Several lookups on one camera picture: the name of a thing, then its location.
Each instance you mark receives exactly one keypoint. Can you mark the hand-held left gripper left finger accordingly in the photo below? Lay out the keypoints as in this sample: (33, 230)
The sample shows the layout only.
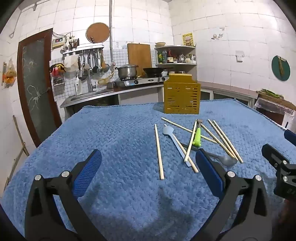
(89, 171)

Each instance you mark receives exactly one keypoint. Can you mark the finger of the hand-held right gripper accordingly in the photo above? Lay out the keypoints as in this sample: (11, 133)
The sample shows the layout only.
(290, 137)
(271, 154)

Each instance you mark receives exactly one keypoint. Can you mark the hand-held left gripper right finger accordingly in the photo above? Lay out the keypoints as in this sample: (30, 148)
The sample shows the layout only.
(208, 169)

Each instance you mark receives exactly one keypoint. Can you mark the grey spoon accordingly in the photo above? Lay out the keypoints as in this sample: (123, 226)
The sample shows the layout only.
(227, 160)

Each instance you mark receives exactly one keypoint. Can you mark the wooden chopstick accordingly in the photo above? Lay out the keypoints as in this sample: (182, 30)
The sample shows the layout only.
(159, 150)
(182, 128)
(227, 141)
(190, 142)
(220, 138)
(216, 140)
(188, 160)

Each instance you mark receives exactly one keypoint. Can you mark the light blue plastic spoon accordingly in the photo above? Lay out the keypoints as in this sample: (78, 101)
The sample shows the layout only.
(167, 132)

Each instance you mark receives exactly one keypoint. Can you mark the yellow slotted utensil holder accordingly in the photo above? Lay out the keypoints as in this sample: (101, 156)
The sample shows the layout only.
(182, 97)

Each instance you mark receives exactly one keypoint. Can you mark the plastic covered box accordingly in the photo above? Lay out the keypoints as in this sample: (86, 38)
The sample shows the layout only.
(270, 106)

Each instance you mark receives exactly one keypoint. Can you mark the blue textured blanket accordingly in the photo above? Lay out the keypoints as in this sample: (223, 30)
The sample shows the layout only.
(115, 129)

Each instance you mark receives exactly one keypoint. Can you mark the round green hanging board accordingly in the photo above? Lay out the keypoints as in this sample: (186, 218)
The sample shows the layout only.
(285, 69)

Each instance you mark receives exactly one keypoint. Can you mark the counter cabinets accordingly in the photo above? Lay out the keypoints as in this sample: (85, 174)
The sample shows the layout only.
(226, 92)

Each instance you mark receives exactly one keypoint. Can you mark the steel sink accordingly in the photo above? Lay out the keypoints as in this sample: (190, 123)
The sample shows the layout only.
(92, 95)

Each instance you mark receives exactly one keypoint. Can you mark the wooden stick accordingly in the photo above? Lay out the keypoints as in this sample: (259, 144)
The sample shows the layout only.
(20, 136)

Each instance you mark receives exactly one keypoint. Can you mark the chrome faucet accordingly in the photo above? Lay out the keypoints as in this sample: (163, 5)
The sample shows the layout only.
(89, 78)

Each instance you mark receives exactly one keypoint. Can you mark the gas stove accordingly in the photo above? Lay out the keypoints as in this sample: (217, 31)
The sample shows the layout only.
(143, 81)

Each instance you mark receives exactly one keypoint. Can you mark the brown framed glass door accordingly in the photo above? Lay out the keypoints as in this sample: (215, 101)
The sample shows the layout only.
(34, 81)

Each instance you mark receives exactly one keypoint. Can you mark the steel cooking pot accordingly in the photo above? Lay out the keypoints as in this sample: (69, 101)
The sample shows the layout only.
(126, 71)

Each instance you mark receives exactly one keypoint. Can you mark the white hanging cloth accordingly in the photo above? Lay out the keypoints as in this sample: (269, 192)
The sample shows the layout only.
(71, 63)

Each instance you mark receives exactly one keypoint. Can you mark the black wok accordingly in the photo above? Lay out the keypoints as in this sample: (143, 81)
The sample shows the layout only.
(155, 70)

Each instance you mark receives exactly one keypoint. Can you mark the orange plastic bag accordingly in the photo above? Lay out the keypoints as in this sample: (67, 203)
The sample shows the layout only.
(9, 76)

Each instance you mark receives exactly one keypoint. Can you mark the metal corner shelf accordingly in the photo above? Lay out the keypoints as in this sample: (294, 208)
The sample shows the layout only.
(175, 48)

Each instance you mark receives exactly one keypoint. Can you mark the wooden cutting board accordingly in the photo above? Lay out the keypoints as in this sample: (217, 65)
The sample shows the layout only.
(139, 55)

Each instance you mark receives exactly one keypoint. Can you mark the bowl on shelf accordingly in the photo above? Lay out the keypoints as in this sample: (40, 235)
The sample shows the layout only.
(160, 44)

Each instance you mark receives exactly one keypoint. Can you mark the round bamboo lid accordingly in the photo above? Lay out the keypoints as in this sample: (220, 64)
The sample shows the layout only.
(97, 33)

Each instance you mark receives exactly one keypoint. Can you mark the vertical metal pipe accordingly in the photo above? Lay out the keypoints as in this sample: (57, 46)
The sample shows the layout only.
(110, 30)

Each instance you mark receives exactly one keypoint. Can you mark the white wall socket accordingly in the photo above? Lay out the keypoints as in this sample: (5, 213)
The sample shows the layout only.
(240, 56)

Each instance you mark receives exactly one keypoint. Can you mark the metal wall utensil rack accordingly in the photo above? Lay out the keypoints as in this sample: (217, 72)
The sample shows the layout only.
(83, 50)

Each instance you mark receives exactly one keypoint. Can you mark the yellow wall poster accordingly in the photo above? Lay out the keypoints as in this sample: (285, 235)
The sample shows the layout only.
(187, 39)

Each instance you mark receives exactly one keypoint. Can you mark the wall power box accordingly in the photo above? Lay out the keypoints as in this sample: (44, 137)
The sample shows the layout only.
(59, 43)

